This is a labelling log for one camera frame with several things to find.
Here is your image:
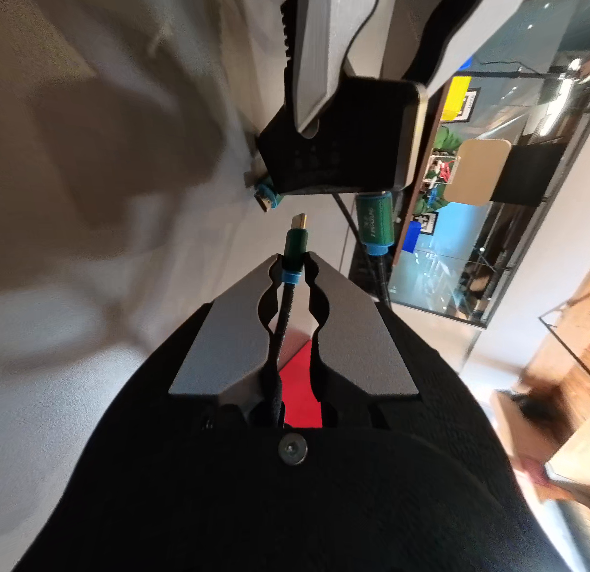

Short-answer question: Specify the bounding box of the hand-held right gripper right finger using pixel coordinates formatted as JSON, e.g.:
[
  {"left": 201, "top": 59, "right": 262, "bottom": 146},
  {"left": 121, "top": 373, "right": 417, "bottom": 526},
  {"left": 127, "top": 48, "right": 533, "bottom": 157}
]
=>
[{"left": 303, "top": 251, "right": 419, "bottom": 401}]

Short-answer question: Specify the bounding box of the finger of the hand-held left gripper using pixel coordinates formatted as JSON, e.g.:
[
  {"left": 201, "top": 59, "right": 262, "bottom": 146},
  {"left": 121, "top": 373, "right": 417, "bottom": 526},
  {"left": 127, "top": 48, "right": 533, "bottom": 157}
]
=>
[
  {"left": 403, "top": 0, "right": 549, "bottom": 92},
  {"left": 282, "top": 0, "right": 384, "bottom": 139}
]

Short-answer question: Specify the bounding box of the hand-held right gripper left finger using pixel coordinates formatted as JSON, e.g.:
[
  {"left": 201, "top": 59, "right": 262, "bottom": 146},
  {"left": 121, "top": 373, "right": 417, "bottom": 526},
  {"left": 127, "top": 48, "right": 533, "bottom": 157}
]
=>
[{"left": 168, "top": 253, "right": 283, "bottom": 397}]

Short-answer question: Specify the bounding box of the red plastic bin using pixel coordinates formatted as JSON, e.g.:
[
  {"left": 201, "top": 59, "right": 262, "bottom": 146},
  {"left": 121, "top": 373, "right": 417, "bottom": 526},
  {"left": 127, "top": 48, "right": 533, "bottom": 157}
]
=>
[{"left": 279, "top": 341, "right": 323, "bottom": 429}]

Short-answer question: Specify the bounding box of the black silver HDMI switch box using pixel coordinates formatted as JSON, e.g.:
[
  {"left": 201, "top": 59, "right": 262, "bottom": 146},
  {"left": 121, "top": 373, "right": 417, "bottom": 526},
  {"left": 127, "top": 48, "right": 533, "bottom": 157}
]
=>
[{"left": 255, "top": 76, "right": 429, "bottom": 197}]

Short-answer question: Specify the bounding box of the yellow plastic bin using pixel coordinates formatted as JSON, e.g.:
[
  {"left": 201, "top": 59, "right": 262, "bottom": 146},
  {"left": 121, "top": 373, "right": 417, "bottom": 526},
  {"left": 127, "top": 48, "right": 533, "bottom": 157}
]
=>
[{"left": 440, "top": 76, "right": 473, "bottom": 122}]

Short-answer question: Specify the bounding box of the framed black white marker poster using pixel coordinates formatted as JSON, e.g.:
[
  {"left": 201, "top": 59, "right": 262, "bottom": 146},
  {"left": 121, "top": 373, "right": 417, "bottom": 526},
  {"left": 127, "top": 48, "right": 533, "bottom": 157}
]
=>
[{"left": 461, "top": 88, "right": 481, "bottom": 122}]

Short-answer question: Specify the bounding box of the tan rounded board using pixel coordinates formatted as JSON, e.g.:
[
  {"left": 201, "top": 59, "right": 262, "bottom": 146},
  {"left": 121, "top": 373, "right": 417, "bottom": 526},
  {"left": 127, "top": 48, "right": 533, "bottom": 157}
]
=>
[{"left": 442, "top": 139, "right": 513, "bottom": 207}]

